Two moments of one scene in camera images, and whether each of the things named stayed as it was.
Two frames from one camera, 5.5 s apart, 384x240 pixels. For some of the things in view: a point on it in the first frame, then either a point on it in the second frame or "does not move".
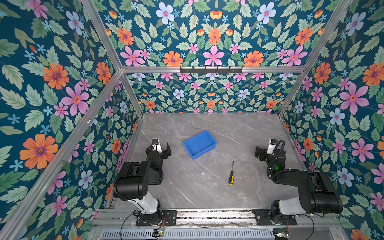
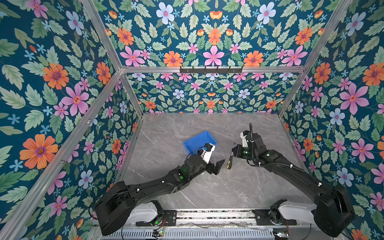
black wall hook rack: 211,70 does not move
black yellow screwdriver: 231,178 -> 230,161
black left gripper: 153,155 -> 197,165
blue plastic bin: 199,144 does not move
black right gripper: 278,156 -> 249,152
